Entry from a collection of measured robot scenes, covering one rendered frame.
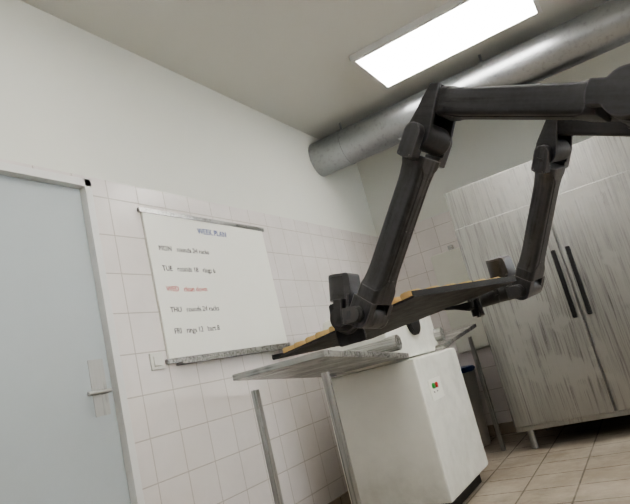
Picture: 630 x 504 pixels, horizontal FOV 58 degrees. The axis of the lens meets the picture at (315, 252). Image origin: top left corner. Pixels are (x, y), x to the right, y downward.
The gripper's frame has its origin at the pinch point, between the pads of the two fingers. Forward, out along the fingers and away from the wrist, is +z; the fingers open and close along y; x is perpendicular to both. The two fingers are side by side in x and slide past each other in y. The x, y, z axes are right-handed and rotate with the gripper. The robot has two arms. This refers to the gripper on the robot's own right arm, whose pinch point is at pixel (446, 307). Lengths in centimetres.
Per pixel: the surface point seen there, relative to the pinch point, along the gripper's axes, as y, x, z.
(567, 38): 175, -220, -161
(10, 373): 25, -37, 164
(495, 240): 60, -271, -77
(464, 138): 177, -359, -101
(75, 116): 149, -78, 139
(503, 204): 84, -270, -92
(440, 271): 63, -378, -42
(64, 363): 26, -59, 154
